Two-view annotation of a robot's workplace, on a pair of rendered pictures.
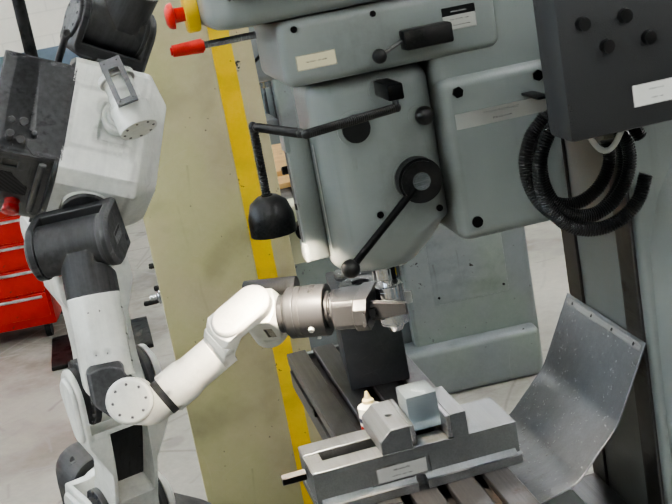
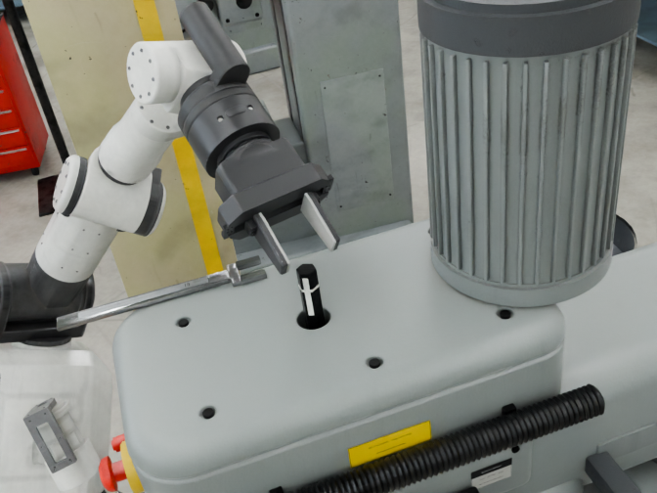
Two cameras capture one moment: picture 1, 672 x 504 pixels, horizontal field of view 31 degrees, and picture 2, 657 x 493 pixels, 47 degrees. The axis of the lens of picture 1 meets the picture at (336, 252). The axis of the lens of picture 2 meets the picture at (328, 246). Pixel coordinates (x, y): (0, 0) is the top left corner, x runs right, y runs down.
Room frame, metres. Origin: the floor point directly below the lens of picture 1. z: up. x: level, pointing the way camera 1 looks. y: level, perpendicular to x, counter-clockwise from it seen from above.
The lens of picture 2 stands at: (1.30, -0.06, 2.43)
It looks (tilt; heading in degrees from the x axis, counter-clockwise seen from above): 35 degrees down; 356
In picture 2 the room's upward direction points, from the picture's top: 9 degrees counter-clockwise
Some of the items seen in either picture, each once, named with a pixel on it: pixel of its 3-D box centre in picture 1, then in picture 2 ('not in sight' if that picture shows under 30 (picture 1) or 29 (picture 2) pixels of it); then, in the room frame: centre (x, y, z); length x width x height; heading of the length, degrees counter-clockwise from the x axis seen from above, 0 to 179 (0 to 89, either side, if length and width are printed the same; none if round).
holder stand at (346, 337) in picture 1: (365, 321); not in sight; (2.39, -0.03, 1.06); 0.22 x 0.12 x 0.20; 3
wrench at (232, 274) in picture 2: not in sight; (162, 294); (2.02, 0.09, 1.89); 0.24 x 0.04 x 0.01; 98
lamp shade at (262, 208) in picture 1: (270, 213); not in sight; (1.84, 0.09, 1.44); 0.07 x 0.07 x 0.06
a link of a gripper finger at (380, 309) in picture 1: (388, 310); not in sight; (1.91, -0.07, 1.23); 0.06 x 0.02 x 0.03; 75
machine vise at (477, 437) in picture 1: (406, 441); not in sight; (1.87, -0.06, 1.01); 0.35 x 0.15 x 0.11; 100
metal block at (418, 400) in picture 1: (418, 405); not in sight; (1.87, -0.09, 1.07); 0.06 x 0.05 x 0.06; 10
